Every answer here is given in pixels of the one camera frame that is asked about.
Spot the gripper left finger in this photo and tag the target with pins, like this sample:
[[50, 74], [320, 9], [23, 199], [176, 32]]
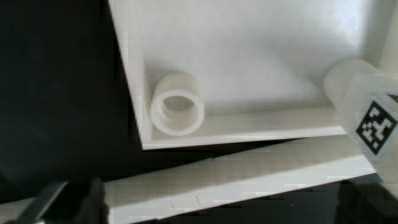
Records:
[[68, 204]]

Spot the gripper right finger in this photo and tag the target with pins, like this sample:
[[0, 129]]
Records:
[[366, 204]]

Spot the white table leg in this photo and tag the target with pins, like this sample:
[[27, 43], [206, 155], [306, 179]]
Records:
[[361, 91]]

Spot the white square table top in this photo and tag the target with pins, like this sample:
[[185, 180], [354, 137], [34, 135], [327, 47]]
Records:
[[256, 46]]

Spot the white U-shaped obstacle fence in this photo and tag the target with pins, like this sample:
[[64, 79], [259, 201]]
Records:
[[236, 177]]

